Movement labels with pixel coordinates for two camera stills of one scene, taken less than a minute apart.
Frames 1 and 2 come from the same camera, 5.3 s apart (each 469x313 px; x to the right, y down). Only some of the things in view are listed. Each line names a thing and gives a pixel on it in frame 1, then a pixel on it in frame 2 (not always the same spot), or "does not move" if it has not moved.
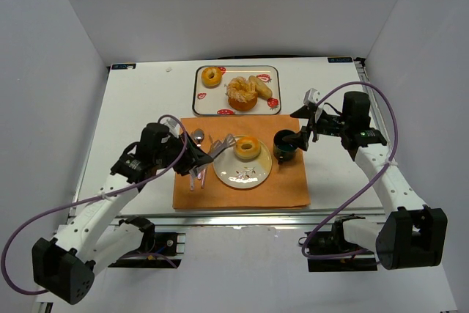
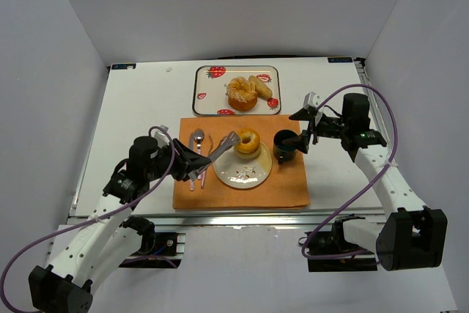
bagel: (211, 77) → (250, 141)
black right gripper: (315, 124) does not move
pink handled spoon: (198, 135) does not move
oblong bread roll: (263, 91) does not move
